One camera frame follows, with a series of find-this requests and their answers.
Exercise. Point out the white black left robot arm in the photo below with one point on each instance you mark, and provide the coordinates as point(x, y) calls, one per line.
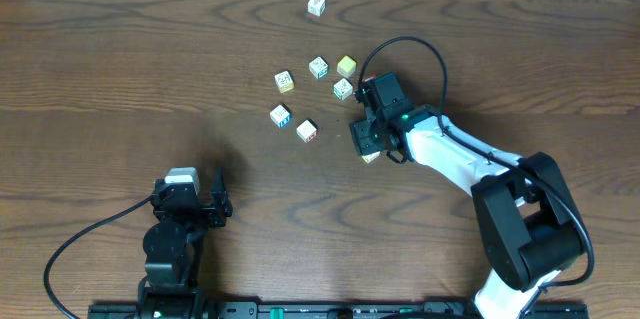
point(174, 246)

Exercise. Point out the white block at far top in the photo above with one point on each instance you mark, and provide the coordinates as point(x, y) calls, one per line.
point(316, 7)

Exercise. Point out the white block red side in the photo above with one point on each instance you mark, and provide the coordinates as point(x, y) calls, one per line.
point(307, 131)

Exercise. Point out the white block blue side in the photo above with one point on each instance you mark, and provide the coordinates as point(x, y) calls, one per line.
point(280, 116)

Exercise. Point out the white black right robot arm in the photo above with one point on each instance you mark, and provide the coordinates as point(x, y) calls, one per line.
point(529, 224)

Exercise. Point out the yellow topped wooden block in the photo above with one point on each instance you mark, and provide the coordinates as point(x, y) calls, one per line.
point(346, 66)

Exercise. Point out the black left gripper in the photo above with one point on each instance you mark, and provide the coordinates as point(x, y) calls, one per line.
point(198, 212)

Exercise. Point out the white block green side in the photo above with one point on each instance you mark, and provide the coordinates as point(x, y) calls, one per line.
point(343, 89)

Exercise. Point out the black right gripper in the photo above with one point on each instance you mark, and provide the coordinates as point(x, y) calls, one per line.
point(362, 138)

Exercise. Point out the white block teal side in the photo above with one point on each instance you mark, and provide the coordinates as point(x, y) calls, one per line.
point(318, 68)

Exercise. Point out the cream block with red drawing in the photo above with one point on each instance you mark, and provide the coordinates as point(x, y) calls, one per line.
point(370, 157)

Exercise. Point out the cream block yellow side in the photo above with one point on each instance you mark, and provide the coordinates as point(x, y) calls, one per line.
point(284, 81)

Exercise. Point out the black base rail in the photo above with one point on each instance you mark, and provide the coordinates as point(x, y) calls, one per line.
point(350, 310)

